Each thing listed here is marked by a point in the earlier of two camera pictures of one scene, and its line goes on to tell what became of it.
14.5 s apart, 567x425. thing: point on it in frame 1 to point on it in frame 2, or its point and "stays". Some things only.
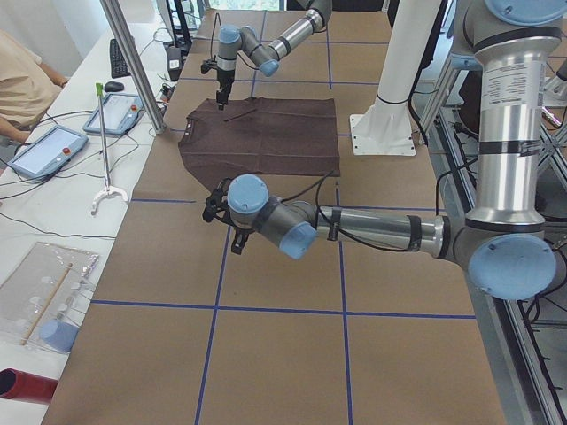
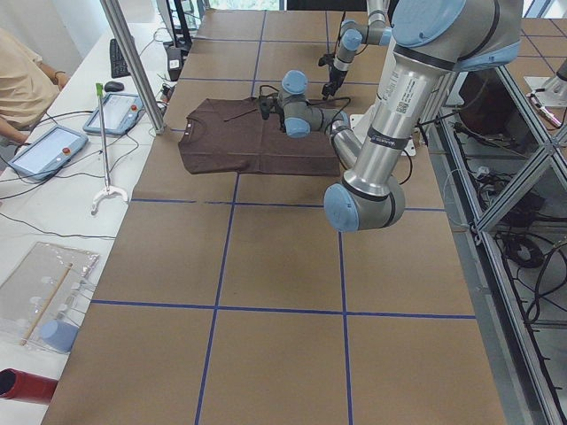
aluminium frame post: [119, 26] stays
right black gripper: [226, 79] to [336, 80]
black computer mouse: [113, 87] stays
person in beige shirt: [28, 87] stays
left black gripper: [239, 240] to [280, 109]
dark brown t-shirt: [259, 137] stays
